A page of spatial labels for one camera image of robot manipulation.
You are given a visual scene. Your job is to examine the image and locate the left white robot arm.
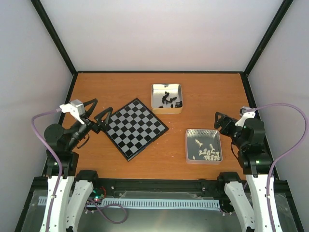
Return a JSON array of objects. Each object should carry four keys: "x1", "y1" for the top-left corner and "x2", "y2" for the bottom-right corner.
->
[{"x1": 32, "y1": 99, "x2": 113, "y2": 232}]

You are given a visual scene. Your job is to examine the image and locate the black and silver chessboard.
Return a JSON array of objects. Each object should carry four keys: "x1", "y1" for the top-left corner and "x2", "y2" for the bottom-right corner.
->
[{"x1": 105, "y1": 98, "x2": 169, "y2": 161}]

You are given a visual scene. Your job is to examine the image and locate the green lit circuit board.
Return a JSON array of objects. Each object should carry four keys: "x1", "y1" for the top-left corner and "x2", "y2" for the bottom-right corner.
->
[{"x1": 93, "y1": 187, "x2": 106, "y2": 202}]

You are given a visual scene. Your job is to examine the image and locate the black chess pieces pile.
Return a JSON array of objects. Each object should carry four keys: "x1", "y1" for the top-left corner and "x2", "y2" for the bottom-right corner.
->
[{"x1": 158, "y1": 91, "x2": 183, "y2": 108}]

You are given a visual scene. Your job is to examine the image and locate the black aluminium frame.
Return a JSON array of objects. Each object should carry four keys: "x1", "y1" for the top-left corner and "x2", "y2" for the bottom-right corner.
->
[{"x1": 15, "y1": 0, "x2": 304, "y2": 232}]

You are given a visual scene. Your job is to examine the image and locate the light blue cable duct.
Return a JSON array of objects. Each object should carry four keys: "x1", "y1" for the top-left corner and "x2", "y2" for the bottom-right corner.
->
[{"x1": 38, "y1": 196, "x2": 222, "y2": 210}]

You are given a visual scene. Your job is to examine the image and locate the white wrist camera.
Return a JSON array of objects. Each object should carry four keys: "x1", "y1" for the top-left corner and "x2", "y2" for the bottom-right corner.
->
[
  {"x1": 235, "y1": 106, "x2": 256, "y2": 127},
  {"x1": 59, "y1": 100, "x2": 85, "y2": 125}
]

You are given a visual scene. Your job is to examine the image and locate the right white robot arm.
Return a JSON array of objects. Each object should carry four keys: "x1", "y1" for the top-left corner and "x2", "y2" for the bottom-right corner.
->
[{"x1": 214, "y1": 112, "x2": 282, "y2": 232}]

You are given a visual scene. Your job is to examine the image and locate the pink square tin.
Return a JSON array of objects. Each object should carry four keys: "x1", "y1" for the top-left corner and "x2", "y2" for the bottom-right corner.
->
[{"x1": 185, "y1": 129, "x2": 223, "y2": 165}]

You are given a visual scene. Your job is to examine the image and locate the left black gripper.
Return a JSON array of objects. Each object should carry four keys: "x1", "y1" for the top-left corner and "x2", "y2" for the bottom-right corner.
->
[{"x1": 67, "y1": 98, "x2": 114, "y2": 149}]

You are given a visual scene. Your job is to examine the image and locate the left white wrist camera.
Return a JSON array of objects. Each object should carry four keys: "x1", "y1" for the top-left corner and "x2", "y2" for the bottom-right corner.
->
[{"x1": 59, "y1": 100, "x2": 85, "y2": 125}]

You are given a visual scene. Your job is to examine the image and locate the white chess pieces pile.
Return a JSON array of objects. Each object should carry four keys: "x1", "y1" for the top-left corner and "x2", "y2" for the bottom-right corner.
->
[{"x1": 192, "y1": 139, "x2": 222, "y2": 161}]

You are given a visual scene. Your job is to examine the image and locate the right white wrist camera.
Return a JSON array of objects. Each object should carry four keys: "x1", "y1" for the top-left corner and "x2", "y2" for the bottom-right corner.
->
[{"x1": 235, "y1": 106, "x2": 256, "y2": 127}]

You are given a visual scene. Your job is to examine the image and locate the gold square tin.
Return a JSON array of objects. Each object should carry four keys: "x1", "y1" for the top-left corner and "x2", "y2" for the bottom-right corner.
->
[{"x1": 151, "y1": 84, "x2": 183, "y2": 115}]

